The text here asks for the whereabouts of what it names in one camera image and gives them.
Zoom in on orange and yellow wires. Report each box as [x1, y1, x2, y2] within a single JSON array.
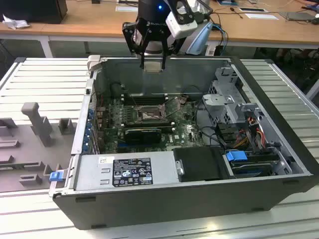
[[234, 119, 265, 148]]

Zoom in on wooden desk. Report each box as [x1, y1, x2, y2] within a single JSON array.
[[0, 0, 319, 50]]

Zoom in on pale blue teach pendant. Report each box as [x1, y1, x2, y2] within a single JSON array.
[[185, 22, 213, 55]]

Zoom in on silver CPU chip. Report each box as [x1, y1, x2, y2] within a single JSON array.
[[144, 62, 163, 73]]

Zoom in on metal socket cover frame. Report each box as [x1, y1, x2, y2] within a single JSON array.
[[160, 96, 186, 118]]

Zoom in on silver metal drive cage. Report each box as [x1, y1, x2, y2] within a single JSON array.
[[201, 66, 266, 125]]

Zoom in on black and silver PC case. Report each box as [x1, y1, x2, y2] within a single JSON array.
[[48, 55, 319, 230]]

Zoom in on black plastic shroud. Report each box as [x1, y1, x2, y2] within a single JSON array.
[[172, 146, 229, 182]]

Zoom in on crumpled white paper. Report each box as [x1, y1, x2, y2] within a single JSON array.
[[1, 13, 30, 30]]

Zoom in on RAM slot with white clips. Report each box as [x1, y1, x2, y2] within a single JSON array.
[[121, 94, 168, 99], [122, 126, 174, 132], [122, 99, 168, 103], [122, 122, 174, 127]]

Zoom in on black RAM slot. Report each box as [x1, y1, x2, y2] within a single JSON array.
[[122, 119, 172, 124], [121, 96, 168, 101], [122, 101, 167, 106], [122, 124, 174, 129]]

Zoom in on green motherboard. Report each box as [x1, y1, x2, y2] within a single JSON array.
[[99, 96, 220, 154]]

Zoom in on silver power supply unit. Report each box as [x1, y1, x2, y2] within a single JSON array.
[[74, 150, 180, 191]]

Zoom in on white framed tablet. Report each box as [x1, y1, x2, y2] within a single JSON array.
[[238, 6, 269, 13]]

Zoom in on black computer tower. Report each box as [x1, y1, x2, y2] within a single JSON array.
[[0, 0, 68, 25]]

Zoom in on grey parts rack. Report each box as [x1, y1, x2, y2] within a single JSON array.
[[0, 101, 77, 193]]

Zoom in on hard disk in blue carrier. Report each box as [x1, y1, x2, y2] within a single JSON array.
[[225, 150, 281, 178]]

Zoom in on blue plastic latch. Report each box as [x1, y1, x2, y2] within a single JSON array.
[[49, 171, 63, 182]]

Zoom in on grey laptop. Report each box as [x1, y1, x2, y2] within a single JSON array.
[[278, 10, 317, 22]]

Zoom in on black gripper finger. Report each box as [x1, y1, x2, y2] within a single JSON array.
[[136, 30, 150, 70], [159, 30, 172, 71]]

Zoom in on black graphics card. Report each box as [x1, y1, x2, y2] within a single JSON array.
[[125, 127, 162, 144]]

